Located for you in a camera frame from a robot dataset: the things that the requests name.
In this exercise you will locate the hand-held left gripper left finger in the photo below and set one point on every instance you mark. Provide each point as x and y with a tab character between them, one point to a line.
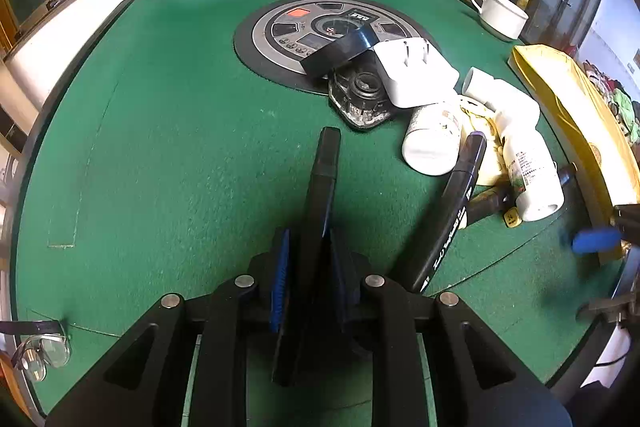
280	279

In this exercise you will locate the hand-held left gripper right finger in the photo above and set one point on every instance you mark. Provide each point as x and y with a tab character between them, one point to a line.
346	279

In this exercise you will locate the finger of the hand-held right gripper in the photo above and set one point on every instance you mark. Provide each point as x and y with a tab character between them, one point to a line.
602	307
595	240

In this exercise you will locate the large white pill bottle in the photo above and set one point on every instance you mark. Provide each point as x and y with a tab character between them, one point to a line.
530	167

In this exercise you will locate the yellow cardboard box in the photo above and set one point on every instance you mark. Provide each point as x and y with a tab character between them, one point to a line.
565	107

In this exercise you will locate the small white red-label bottle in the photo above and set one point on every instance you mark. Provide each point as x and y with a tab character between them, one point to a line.
430	142

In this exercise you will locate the plain white bottle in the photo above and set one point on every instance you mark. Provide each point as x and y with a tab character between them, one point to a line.
505	94

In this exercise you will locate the white power adapter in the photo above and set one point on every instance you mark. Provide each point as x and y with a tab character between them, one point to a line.
415	79

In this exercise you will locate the black tape roll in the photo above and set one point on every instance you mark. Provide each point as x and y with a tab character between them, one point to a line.
345	47

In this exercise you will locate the pile of clothes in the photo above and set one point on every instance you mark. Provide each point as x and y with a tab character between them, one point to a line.
615	97

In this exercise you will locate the white cup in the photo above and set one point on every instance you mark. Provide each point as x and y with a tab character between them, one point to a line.
502	17

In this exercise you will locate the round grey table control panel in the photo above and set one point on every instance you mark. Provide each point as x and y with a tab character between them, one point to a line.
285	32

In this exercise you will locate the eyeglasses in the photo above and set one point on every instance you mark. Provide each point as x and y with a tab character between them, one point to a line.
25	326

